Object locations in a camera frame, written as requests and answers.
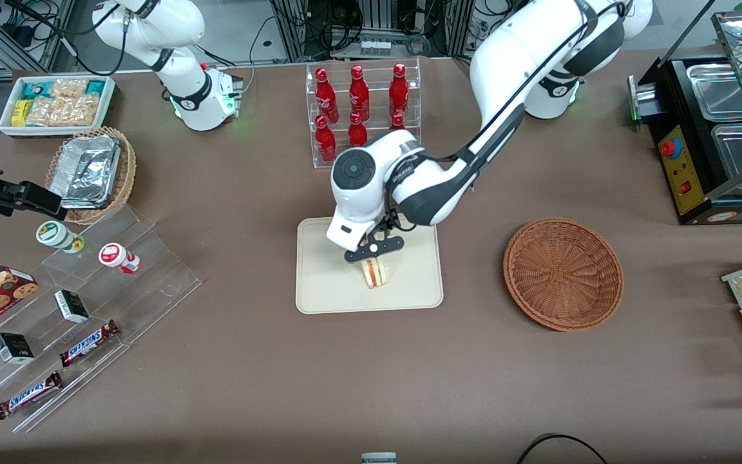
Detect triangular sandwich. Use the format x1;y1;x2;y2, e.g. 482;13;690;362
361;256;392;290

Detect beige rectangular serving tray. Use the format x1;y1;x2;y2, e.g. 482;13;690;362
296;217;444;315

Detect oval tan wicker basket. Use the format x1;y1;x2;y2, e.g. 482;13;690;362
45;126;137;226

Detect round brown wicker basket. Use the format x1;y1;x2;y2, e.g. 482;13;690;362
503;217;624;333

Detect green lid yoghurt bottle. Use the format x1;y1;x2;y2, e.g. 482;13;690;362
36;220;86;255

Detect stacked aluminium foil containers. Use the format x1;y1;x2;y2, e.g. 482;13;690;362
48;135;121;211

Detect white rectangular snack bin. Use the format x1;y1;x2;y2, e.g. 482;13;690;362
0;75;117;139

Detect red lid yoghurt bottle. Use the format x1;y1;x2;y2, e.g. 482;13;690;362
99;242;142;275

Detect large rice cracker bag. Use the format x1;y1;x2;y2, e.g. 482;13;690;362
26;95;99;127

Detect small black carton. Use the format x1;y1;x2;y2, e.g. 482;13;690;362
54;289;90;324
0;332;35;365

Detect clear acrylic bottle rack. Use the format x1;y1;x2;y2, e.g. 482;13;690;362
305;58;422;169

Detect small rice cracker bag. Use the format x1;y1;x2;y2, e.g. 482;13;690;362
49;78;88;99

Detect clear acrylic stepped shelf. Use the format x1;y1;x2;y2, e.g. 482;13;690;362
0;205;203;434

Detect brown snickers bar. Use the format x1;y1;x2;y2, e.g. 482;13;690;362
59;319;121;369
0;371;64;421

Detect black hot food display case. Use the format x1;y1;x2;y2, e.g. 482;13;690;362
627;0;742;226

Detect black left camera mount bracket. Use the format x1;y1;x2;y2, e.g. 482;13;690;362
344;236;405;264

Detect black cable loop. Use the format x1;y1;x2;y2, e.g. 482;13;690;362
516;434;609;464

